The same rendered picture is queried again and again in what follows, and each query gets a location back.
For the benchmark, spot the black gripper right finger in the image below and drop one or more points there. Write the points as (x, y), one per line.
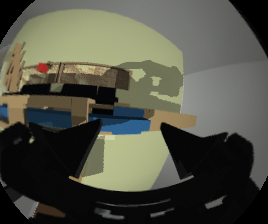
(188, 150)

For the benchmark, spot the red cube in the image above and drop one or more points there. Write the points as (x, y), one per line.
(42, 67)

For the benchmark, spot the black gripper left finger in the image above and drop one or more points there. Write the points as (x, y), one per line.
(71, 146)

